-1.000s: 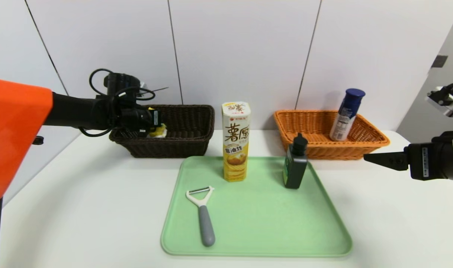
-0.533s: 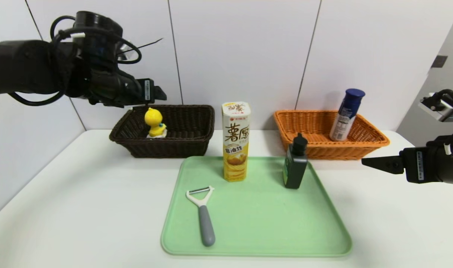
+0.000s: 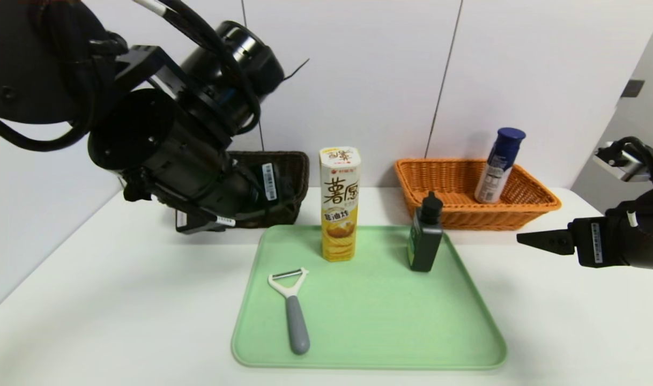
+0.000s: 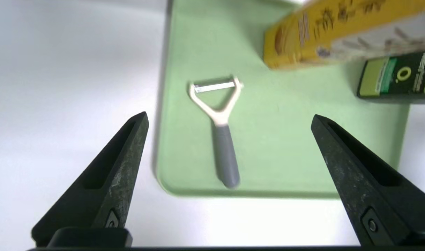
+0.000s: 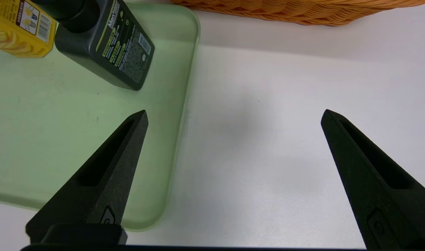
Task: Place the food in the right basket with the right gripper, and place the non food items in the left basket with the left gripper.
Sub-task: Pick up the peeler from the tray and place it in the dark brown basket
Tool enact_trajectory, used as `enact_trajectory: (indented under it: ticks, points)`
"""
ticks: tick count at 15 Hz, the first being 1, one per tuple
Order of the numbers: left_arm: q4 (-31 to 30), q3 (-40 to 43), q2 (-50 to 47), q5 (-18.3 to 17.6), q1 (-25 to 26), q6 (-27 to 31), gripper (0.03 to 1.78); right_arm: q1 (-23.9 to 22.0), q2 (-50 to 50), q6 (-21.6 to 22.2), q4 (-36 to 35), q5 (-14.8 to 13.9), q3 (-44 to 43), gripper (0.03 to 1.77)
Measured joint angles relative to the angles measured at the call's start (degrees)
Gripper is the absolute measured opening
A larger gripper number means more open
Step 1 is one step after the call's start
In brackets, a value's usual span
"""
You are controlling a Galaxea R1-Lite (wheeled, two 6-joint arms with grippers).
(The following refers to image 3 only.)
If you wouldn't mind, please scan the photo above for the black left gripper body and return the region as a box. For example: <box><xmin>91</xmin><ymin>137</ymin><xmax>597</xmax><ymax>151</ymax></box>
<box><xmin>175</xmin><ymin>209</ymin><xmax>226</xmax><ymax>235</ymax></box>

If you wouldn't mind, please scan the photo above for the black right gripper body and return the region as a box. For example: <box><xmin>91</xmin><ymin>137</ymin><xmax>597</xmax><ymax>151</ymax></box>
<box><xmin>567</xmin><ymin>208</ymin><xmax>645</xmax><ymax>268</ymax></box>

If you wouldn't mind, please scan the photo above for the white bottle with blue cap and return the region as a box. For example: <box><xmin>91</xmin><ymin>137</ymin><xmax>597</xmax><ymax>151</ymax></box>
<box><xmin>474</xmin><ymin>127</ymin><xmax>526</xmax><ymax>204</ymax></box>

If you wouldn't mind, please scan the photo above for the white peeler with grey handle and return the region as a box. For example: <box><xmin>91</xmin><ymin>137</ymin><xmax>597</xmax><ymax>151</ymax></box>
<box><xmin>268</xmin><ymin>268</ymin><xmax>311</xmax><ymax>355</ymax></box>

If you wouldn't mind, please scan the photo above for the dark brown wicker basket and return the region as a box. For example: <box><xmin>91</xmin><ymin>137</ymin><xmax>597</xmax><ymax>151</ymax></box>
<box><xmin>227</xmin><ymin>151</ymin><xmax>310</xmax><ymax>228</ymax></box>

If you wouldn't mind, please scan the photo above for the orange wicker basket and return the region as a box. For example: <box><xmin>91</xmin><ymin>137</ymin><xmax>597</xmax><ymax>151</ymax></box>
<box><xmin>394</xmin><ymin>159</ymin><xmax>562</xmax><ymax>232</ymax></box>

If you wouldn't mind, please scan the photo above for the dark green black-capped bottle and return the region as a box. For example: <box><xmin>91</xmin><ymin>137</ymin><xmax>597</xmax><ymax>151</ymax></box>
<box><xmin>406</xmin><ymin>191</ymin><xmax>444</xmax><ymax>273</ymax></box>

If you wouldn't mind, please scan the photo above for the yellow potato chips box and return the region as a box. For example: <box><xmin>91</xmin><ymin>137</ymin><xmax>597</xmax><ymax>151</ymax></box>
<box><xmin>320</xmin><ymin>147</ymin><xmax>362</xmax><ymax>263</ymax></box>

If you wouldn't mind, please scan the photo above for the light green plastic tray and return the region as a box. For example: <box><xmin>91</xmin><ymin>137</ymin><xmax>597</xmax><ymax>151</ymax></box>
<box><xmin>231</xmin><ymin>225</ymin><xmax>508</xmax><ymax>370</ymax></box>

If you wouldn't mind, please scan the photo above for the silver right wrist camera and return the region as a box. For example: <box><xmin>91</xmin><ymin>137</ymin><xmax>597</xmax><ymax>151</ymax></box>
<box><xmin>593</xmin><ymin>140</ymin><xmax>653</xmax><ymax>183</ymax></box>

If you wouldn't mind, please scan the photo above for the black right camera cable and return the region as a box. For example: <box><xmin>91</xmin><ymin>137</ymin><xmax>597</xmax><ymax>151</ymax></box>
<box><xmin>616</xmin><ymin>137</ymin><xmax>653</xmax><ymax>180</ymax></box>

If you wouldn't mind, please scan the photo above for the thin black cable tie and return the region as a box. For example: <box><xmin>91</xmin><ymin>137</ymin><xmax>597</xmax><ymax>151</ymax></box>
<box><xmin>283</xmin><ymin>58</ymin><xmax>310</xmax><ymax>82</ymax></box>

